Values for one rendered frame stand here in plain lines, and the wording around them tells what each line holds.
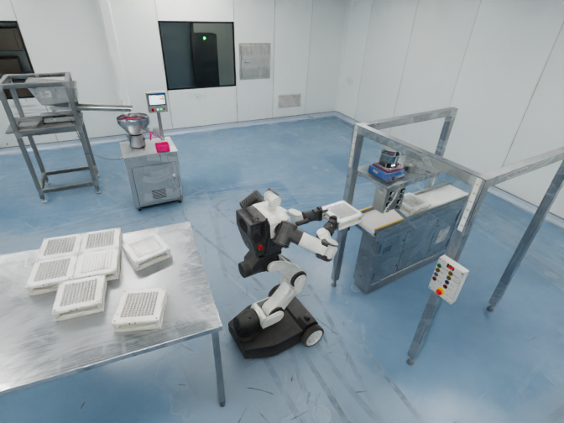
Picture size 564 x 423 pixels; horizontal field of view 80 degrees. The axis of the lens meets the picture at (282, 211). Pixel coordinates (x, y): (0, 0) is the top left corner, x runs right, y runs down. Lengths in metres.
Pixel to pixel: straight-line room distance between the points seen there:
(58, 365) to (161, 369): 1.02
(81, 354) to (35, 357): 0.22
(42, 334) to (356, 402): 2.02
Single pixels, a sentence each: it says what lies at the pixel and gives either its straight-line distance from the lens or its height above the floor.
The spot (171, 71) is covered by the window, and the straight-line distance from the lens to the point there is 7.10.
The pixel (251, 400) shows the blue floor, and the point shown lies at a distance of 2.72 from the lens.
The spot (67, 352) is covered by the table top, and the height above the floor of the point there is 0.86.
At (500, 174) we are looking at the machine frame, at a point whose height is 1.64.
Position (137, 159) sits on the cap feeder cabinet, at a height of 0.71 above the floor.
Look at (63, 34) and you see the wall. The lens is 6.93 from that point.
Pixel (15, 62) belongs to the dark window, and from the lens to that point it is 7.06.
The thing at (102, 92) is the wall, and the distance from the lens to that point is 7.06.
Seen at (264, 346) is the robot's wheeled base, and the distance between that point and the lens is 2.75.
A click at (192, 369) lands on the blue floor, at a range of 2.89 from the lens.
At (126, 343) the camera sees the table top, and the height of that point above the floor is 0.86.
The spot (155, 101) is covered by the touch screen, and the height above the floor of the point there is 1.27.
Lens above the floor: 2.40
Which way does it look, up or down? 32 degrees down
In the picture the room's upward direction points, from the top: 3 degrees clockwise
